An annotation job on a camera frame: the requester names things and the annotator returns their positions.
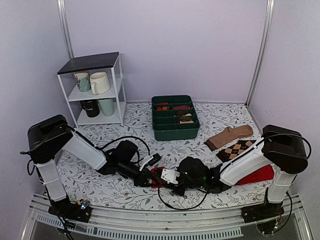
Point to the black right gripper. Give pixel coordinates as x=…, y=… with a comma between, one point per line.
x=181, y=193

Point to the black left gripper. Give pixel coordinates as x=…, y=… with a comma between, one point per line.
x=142, y=181

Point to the red and cream sock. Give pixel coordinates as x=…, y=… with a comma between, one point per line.
x=154, y=179

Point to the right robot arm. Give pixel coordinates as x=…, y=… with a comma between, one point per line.
x=278, y=146

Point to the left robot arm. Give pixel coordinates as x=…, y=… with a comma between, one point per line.
x=49, y=137

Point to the rolled socks in bin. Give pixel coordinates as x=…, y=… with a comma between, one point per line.
x=184, y=112

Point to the black argyle sock pair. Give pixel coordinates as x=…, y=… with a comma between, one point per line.
x=233, y=151

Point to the tan ribbed sock pair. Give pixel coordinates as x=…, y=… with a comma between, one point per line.
x=228, y=135

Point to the green divided storage bin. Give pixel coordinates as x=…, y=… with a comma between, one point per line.
x=166, y=128

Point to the folded red sock pair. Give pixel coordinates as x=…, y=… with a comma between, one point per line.
x=263, y=174

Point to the mint green mug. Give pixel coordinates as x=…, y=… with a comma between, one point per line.
x=107, y=106

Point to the black mug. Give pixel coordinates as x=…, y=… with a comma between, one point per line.
x=91, y=108

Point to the white ceramic mug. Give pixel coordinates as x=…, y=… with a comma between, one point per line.
x=99, y=83

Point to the white shelf unit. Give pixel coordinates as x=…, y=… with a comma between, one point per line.
x=104, y=62

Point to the floral teal mug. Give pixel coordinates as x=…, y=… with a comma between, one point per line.
x=82, y=80

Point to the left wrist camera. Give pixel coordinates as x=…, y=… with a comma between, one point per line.
x=149, y=160

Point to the aluminium front rail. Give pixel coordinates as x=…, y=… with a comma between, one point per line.
x=148, y=214

